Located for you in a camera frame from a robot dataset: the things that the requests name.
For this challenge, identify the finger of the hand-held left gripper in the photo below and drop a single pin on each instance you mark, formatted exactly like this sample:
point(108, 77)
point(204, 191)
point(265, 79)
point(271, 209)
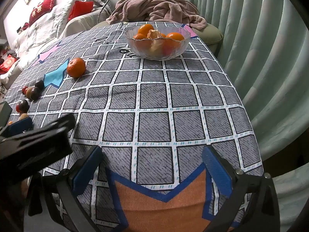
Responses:
point(41, 147)
point(20, 125)

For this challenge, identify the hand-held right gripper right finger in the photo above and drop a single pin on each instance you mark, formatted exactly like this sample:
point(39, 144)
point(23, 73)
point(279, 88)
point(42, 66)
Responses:
point(215, 171)

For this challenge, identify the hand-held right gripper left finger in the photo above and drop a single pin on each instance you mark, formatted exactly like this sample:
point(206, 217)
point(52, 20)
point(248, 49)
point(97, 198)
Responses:
point(86, 168)

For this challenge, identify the tan round fruit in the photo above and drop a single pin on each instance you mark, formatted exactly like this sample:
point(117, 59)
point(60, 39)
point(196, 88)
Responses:
point(23, 116)

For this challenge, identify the dark purple plum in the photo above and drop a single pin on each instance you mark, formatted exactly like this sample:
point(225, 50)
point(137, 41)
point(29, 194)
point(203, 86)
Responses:
point(24, 105)
point(39, 84)

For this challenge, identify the brown round fruit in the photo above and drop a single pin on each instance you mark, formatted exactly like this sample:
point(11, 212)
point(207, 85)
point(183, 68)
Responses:
point(29, 92)

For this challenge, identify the red cherry tomato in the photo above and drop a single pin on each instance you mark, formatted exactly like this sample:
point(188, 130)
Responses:
point(24, 90)

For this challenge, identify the red cushion with gold pattern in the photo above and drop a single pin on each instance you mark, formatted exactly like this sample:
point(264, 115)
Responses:
point(8, 63)

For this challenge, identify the mandarin orange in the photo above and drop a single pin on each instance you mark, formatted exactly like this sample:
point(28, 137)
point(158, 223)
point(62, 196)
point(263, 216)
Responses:
point(76, 67)
point(175, 38)
point(140, 37)
point(146, 29)

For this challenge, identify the grey checkered star-print cloth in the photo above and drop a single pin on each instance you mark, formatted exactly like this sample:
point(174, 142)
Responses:
point(154, 116)

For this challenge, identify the white quilt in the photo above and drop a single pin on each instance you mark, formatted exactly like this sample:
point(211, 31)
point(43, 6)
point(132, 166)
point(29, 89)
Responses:
point(41, 33)

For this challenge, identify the pale green curtain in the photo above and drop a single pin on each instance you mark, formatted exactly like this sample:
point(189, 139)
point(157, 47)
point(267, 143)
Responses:
point(260, 65)

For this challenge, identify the red pillow with gold print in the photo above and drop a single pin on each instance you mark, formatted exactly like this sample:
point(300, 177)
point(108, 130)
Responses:
point(42, 6)

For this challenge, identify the plain red pillow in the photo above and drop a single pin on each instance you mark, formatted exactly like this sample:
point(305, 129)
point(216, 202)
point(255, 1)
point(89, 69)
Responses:
point(80, 9)

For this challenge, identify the clear bag of oranges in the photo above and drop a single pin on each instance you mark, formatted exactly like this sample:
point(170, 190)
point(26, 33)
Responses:
point(144, 50)

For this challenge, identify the green armchair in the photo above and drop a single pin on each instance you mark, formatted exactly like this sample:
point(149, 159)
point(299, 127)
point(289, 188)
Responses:
point(210, 33)

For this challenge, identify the mandarin peel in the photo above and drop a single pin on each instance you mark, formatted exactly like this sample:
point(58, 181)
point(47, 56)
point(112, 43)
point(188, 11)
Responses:
point(154, 34)

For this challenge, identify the pink blanket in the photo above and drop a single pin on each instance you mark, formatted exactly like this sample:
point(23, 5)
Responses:
point(159, 7)

